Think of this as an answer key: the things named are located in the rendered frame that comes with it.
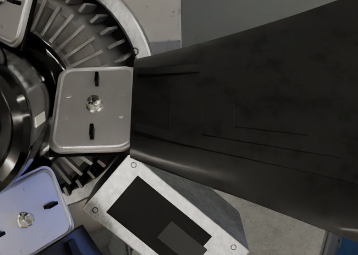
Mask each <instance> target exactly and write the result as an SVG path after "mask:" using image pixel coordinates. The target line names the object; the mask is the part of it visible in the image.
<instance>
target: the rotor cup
mask: <svg viewBox="0 0 358 255"><path fill-rule="evenodd" d="M69 68H70V67H69V65H68V63H67V62H66V60H65V58H64V57H63V55H62V54H61V53H60V52H59V50H58V49H57V48H56V47H55V46H54V45H53V44H52V43H51V42H50V41H48V40H47V39H46V38H45V37H43V36H42V35H40V34H39V33H37V32H35V31H34V30H32V29H30V32H29V36H28V40H27V45H26V49H25V51H20V50H19V49H17V48H15V47H10V46H8V45H6V44H4V43H2V42H0V193H2V192H3V191H4V190H6V189H7V188H9V187H10V186H11V185H12V184H13V183H14V182H15V181H16V180H17V179H18V177H20V176H21V175H23V174H25V173H27V172H29V171H31V170H33V169H35V168H37V167H39V166H41V165H43V164H45V163H47V164H48V165H49V167H50V166H51V165H52V164H53V163H54V162H55V161H56V160H57V159H58V157H49V156H48V151H49V147H50V146H49V143H48V142H49V137H50V130H51V123H52V116H53V109H54V102H55V95H56V88H57V84H58V77H59V75H60V72H61V71H64V70H66V69H69ZM42 112H45V121H44V122H43V123H42V124H41V125H39V126H38V127H36V124H35V117H37V116H38V115H39V114H41V113H42Z"/></svg>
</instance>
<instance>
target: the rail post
mask: <svg viewBox="0 0 358 255"><path fill-rule="evenodd" d="M338 237H339V236H338V235H336V234H333V233H331V232H328V231H325V234H324V238H323V242H322V246H321V250H320V254H319V255H334V252H335V248H336V245H337V241H338Z"/></svg>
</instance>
